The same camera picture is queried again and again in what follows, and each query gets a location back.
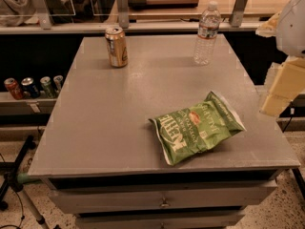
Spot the blue soda can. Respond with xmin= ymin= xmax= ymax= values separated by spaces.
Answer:
xmin=21 ymin=77 xmax=40 ymax=98

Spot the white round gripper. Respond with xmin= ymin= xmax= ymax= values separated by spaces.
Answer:
xmin=255 ymin=0 xmax=305 ymax=117

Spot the clear plastic water bottle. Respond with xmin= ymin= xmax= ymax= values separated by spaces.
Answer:
xmin=193 ymin=1 xmax=221 ymax=65

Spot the red soda can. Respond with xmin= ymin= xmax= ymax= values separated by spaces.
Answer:
xmin=4 ymin=78 xmax=24 ymax=100

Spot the grey drawer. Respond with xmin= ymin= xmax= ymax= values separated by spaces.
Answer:
xmin=75 ymin=210 xmax=244 ymax=229
xmin=51 ymin=180 xmax=277 ymax=214

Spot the silver green soda can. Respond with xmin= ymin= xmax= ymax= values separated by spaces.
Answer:
xmin=53 ymin=75 xmax=64 ymax=92

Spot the middle metal bracket post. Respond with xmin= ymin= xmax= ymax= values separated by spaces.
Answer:
xmin=116 ymin=0 xmax=129 ymax=29

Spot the grey cloth pile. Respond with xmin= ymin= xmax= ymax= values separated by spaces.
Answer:
xmin=0 ymin=0 xmax=74 ymax=27

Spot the metal bracket post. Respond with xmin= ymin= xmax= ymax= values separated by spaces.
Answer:
xmin=116 ymin=0 xmax=129 ymax=29
xmin=31 ymin=0 xmax=52 ymax=30
xmin=229 ymin=0 xmax=248 ymax=27

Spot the left metal bracket post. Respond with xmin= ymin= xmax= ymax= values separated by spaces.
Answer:
xmin=31 ymin=0 xmax=52 ymax=30

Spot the gold soda can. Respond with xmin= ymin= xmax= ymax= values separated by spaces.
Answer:
xmin=105 ymin=27 xmax=128 ymax=68

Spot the green jalapeno chip bag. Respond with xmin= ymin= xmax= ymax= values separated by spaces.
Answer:
xmin=150 ymin=92 xmax=246 ymax=166

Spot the black tripod stand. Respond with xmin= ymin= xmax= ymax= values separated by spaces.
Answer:
xmin=0 ymin=135 xmax=36 ymax=211

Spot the grey lower drawer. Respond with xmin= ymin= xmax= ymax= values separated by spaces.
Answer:
xmin=75 ymin=210 xmax=244 ymax=229

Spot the right metal bracket post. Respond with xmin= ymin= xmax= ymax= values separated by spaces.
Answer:
xmin=229 ymin=0 xmax=248 ymax=27

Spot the grey upper drawer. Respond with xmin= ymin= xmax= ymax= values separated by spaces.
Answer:
xmin=51 ymin=180 xmax=277 ymax=214

